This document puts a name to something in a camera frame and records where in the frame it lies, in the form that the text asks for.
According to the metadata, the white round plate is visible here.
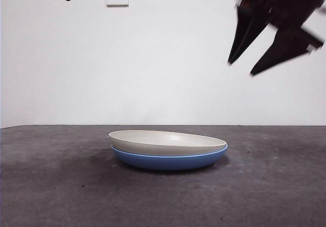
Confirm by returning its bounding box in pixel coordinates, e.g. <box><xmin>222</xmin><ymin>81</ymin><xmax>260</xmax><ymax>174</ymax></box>
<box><xmin>108</xmin><ymin>130</ymin><xmax>227</xmax><ymax>157</ymax></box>

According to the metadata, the blue round plate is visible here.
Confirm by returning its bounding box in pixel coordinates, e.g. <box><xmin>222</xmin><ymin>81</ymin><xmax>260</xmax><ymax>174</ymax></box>
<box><xmin>111</xmin><ymin>145</ymin><xmax>229</xmax><ymax>171</ymax></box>

